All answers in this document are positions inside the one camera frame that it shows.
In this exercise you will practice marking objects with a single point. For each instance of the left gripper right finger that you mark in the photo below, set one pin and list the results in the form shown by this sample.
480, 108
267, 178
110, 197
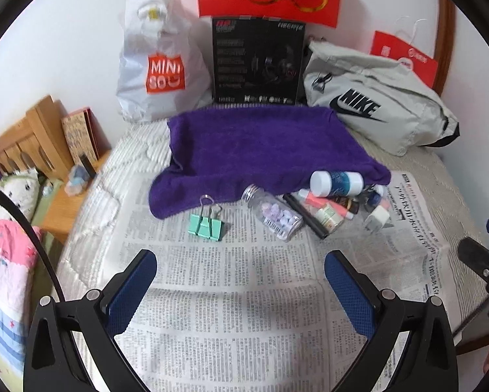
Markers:
428, 360

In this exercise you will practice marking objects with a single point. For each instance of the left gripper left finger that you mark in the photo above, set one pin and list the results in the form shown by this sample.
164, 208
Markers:
52, 359

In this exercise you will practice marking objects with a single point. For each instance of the white USB wall charger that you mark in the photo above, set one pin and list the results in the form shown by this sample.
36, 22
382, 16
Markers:
376, 219

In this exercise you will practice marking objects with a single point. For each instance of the pink Vaseline jar blue lid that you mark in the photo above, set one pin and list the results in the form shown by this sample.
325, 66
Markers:
377, 196

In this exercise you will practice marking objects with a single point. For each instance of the black gold Grand Reserve bottle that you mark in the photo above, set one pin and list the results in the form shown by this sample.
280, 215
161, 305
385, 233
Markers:
348, 203

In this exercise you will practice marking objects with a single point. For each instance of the small beige cylinder tube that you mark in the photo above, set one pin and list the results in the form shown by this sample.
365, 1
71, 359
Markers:
329, 218

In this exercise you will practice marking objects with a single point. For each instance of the white blue cylindrical bottle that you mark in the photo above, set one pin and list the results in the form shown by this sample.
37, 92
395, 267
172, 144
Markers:
325, 184

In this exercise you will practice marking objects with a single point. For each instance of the black pen case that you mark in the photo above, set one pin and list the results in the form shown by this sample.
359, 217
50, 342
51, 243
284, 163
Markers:
314, 225

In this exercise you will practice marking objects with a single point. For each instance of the pink tube grey cap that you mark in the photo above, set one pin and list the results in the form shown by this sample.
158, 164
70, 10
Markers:
319, 202

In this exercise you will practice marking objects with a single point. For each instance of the clear small plastic bottle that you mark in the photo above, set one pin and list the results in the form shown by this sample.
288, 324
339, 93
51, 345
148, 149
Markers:
272, 213

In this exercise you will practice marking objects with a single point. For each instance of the mint green binder clip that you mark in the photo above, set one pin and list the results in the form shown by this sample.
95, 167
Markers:
207, 223

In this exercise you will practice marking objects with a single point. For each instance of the pink striped blanket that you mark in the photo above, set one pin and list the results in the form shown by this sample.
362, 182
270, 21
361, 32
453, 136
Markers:
17, 262

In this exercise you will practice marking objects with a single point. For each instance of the wooden bedside table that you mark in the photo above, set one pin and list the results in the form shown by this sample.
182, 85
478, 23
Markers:
62, 213

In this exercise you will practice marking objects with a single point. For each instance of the grey Nike waist bag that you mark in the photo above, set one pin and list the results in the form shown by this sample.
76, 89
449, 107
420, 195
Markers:
379, 98

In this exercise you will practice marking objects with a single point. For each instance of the newspaper sheet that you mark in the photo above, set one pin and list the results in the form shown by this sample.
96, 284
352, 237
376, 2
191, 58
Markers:
250, 312

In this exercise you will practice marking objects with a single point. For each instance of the white plush toy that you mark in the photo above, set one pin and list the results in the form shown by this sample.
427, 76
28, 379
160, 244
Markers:
22, 188

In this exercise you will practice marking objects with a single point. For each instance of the small items on bedside table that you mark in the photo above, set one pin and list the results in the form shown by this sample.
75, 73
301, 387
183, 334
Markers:
79, 176

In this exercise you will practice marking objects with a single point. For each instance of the red paper shopping bag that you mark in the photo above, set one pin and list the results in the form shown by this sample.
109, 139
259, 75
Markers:
400, 46

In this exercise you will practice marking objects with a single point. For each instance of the brown patterned book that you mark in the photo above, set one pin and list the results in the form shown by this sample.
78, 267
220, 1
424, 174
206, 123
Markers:
79, 135

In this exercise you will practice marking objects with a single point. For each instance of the purple towel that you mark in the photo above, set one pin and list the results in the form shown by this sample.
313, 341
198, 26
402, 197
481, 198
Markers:
220, 151

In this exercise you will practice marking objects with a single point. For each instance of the black headset box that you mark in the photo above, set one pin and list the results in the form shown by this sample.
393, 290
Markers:
256, 60

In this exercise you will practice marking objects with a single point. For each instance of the white Miniso plastic bag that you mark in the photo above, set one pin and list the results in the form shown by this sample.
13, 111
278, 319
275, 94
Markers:
162, 71

